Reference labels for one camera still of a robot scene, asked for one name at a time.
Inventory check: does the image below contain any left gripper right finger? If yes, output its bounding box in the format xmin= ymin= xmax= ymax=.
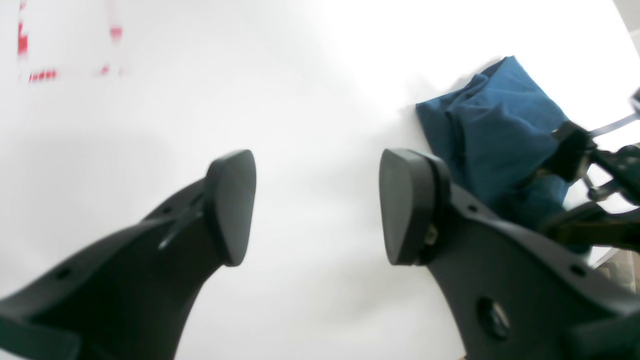
xmin=379 ymin=148 xmax=640 ymax=360

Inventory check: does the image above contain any dark navy T-shirt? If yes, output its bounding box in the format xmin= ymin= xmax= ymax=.
xmin=415 ymin=55 xmax=570 ymax=231

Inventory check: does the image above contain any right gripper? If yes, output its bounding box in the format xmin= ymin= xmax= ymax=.
xmin=538 ymin=89 xmax=640 ymax=253

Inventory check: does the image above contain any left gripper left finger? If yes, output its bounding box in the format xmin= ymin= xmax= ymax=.
xmin=0 ymin=149 xmax=257 ymax=360

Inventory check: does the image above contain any red tape rectangle marking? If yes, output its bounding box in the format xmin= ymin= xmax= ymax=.
xmin=16 ymin=0 xmax=127 ymax=84

